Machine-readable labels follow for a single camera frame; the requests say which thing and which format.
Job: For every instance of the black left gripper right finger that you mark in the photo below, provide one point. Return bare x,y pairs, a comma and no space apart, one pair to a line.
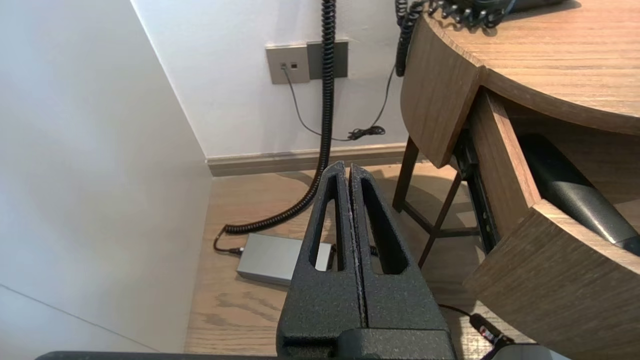
405,305

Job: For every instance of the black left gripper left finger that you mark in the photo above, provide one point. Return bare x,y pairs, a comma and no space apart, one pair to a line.
320,300

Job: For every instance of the curved front wooden drawer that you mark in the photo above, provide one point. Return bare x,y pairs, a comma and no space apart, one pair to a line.
550,290

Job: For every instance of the long black rounded device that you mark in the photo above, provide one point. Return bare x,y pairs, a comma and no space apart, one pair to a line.
575,195

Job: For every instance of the grey power adapter box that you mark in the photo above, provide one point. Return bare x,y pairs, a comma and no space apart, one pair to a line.
270,257

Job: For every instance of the round wooden bedside table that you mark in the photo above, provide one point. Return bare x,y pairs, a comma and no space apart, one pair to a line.
440,100

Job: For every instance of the black telephone base white keypad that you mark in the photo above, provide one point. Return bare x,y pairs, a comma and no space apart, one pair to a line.
525,4

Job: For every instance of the grey wall skirting board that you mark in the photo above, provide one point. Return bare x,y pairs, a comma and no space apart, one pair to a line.
260,162

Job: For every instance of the beige low wall plate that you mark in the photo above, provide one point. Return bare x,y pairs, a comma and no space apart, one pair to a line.
287,62

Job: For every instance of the dark grey low wall plate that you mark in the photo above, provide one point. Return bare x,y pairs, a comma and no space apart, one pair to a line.
341,60

